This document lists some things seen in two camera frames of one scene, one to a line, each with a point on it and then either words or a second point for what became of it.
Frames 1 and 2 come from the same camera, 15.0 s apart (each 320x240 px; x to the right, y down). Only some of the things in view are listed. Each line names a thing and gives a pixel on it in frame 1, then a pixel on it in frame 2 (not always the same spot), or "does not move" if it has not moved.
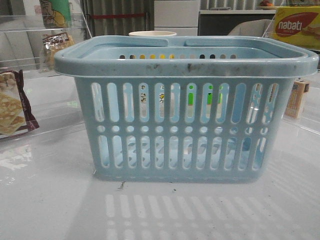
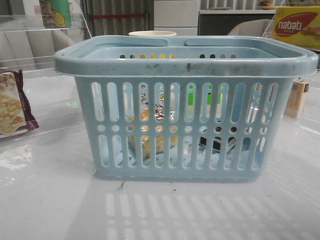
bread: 52,43 -> 159,116
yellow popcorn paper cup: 153,33 does not move
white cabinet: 180,16 does not move
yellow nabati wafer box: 299,25 does not move
